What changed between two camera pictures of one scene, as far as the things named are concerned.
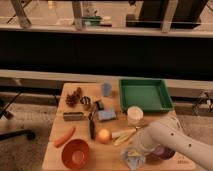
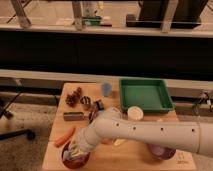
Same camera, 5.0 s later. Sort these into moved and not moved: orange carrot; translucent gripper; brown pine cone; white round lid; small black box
Moved: translucent gripper
Not moved: white round lid; small black box; orange carrot; brown pine cone
